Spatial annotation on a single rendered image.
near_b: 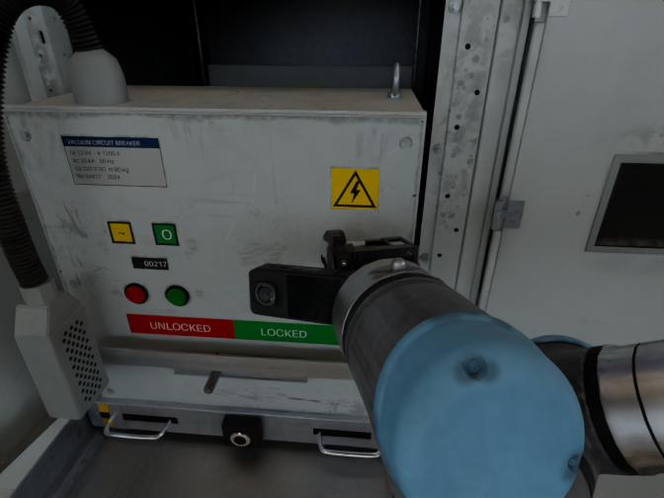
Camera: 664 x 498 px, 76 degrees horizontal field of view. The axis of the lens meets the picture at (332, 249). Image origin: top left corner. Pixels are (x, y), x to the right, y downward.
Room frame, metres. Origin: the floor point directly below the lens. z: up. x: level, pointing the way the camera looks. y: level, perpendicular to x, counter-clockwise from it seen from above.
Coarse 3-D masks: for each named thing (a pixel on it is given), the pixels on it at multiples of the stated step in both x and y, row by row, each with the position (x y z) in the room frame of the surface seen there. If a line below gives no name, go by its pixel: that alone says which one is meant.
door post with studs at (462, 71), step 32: (448, 0) 0.66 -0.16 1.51; (480, 0) 0.65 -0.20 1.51; (448, 32) 0.66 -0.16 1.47; (480, 32) 0.65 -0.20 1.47; (448, 64) 0.66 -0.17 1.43; (480, 64) 0.65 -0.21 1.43; (448, 96) 0.66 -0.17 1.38; (480, 96) 0.65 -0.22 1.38; (448, 128) 0.65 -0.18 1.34; (448, 160) 0.65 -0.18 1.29; (448, 192) 0.65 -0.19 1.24; (448, 224) 0.65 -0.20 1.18; (448, 256) 0.65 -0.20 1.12
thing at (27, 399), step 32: (32, 64) 0.70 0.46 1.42; (32, 224) 0.65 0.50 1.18; (0, 256) 0.58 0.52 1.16; (0, 288) 0.56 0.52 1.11; (0, 320) 0.55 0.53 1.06; (0, 352) 0.53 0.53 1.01; (0, 384) 0.51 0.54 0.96; (32, 384) 0.55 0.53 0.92; (0, 416) 0.49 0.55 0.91; (32, 416) 0.53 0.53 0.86; (0, 448) 0.47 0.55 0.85
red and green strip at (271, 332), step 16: (128, 320) 0.50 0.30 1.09; (144, 320) 0.50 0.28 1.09; (160, 320) 0.50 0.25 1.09; (176, 320) 0.50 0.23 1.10; (192, 320) 0.50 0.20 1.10; (208, 320) 0.49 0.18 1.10; (224, 320) 0.49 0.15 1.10; (240, 320) 0.49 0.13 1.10; (208, 336) 0.49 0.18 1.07; (224, 336) 0.49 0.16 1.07; (240, 336) 0.49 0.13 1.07; (256, 336) 0.49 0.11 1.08; (272, 336) 0.49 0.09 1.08; (288, 336) 0.48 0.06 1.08; (304, 336) 0.48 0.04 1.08; (320, 336) 0.48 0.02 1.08
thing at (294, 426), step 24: (96, 408) 0.50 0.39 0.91; (144, 408) 0.49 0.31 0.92; (168, 408) 0.49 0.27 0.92; (192, 408) 0.49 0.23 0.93; (216, 408) 0.49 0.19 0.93; (240, 408) 0.49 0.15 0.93; (192, 432) 0.49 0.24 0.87; (216, 432) 0.48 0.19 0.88; (264, 432) 0.48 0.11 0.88; (288, 432) 0.47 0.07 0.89; (312, 432) 0.47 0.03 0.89; (336, 432) 0.47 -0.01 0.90; (360, 432) 0.46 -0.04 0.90
